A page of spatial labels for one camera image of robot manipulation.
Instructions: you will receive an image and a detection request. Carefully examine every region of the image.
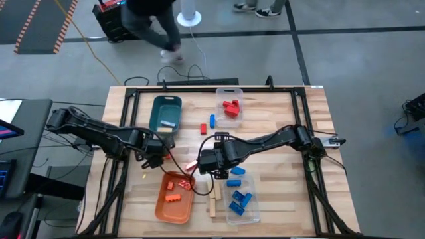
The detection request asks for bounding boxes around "black floor equipment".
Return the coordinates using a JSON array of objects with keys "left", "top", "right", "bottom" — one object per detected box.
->
[{"left": 393, "top": 92, "right": 425, "bottom": 137}]

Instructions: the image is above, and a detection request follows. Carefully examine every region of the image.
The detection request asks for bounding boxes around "white paper sheet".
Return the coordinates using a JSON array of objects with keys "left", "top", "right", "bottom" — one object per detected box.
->
[{"left": 0, "top": 99, "right": 23, "bottom": 124}]

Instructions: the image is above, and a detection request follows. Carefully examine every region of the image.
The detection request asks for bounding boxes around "orange plastic bin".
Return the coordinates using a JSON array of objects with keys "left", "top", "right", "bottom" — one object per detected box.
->
[{"left": 154, "top": 171, "right": 197, "bottom": 225}]

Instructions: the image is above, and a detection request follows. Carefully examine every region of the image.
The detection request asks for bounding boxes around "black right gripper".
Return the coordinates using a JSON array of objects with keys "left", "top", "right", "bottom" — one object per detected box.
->
[{"left": 199, "top": 132, "right": 240, "bottom": 180}]

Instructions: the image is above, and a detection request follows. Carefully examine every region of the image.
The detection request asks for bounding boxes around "computer screen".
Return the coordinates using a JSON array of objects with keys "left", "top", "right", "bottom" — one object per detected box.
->
[{"left": 0, "top": 119, "right": 25, "bottom": 141}]

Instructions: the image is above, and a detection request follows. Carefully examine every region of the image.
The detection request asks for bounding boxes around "black floor cable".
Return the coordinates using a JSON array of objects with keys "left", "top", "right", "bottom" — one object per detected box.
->
[
  {"left": 157, "top": 64, "right": 211, "bottom": 82},
  {"left": 124, "top": 76, "right": 150, "bottom": 86}
]

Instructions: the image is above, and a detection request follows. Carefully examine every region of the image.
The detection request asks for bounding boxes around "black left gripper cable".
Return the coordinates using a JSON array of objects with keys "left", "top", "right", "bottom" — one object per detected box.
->
[{"left": 132, "top": 127, "right": 209, "bottom": 197}]

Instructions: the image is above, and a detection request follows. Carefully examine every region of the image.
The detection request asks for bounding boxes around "clear plastic storage bin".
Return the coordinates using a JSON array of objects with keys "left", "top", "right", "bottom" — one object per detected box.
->
[
  {"left": 222, "top": 174, "right": 262, "bottom": 226},
  {"left": 214, "top": 87, "right": 244, "bottom": 129}
]

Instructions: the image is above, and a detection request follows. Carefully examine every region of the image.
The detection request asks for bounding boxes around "black desk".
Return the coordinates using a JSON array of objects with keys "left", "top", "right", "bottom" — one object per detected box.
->
[{"left": 0, "top": 98, "right": 53, "bottom": 200}]

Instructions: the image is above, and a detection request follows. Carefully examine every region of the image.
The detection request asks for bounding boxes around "black mat striped edge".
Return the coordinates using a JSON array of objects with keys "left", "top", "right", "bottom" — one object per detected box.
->
[
  {"left": 13, "top": 0, "right": 79, "bottom": 55},
  {"left": 0, "top": 0, "right": 41, "bottom": 46}
]

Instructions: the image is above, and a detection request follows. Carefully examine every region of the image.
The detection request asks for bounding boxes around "black computer mouse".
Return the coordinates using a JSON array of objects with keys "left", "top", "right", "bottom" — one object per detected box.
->
[{"left": 0, "top": 212, "right": 21, "bottom": 239}]

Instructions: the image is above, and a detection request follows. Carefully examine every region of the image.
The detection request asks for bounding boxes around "white floor cable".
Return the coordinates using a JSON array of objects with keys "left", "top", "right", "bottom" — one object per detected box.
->
[{"left": 189, "top": 25, "right": 209, "bottom": 79}]

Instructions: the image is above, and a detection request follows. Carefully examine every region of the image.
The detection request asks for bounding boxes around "person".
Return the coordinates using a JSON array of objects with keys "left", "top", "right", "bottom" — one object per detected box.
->
[
  {"left": 232, "top": 0, "right": 287, "bottom": 19},
  {"left": 121, "top": 0, "right": 185, "bottom": 66}
]

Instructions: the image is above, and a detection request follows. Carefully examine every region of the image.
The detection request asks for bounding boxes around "teal plastic bin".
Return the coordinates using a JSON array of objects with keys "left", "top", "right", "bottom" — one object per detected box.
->
[{"left": 148, "top": 95, "right": 183, "bottom": 135}]

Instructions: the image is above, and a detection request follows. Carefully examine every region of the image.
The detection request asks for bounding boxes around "yellow floor cable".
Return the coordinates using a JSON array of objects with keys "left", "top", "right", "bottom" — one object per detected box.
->
[{"left": 54, "top": 0, "right": 122, "bottom": 86}]

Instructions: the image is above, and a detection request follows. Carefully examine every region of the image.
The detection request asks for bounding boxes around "black metal table frame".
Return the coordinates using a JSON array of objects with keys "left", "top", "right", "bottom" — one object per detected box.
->
[{"left": 76, "top": 75, "right": 361, "bottom": 239}]

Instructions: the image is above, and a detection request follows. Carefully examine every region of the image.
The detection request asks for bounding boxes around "backlit keyboard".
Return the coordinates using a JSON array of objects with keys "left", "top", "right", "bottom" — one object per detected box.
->
[{"left": 0, "top": 159, "right": 17, "bottom": 200}]

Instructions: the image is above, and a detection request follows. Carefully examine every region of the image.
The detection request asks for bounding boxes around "black power strip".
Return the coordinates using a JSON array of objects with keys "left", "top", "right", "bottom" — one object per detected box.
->
[{"left": 156, "top": 77, "right": 240, "bottom": 87}]

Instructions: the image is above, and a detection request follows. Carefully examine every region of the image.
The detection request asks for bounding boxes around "black crate red top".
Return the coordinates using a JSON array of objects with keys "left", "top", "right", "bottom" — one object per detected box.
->
[{"left": 92, "top": 0, "right": 133, "bottom": 43}]

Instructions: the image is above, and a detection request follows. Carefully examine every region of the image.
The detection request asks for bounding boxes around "white pedestal device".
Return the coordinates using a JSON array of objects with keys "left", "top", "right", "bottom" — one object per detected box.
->
[{"left": 177, "top": 0, "right": 203, "bottom": 28}]

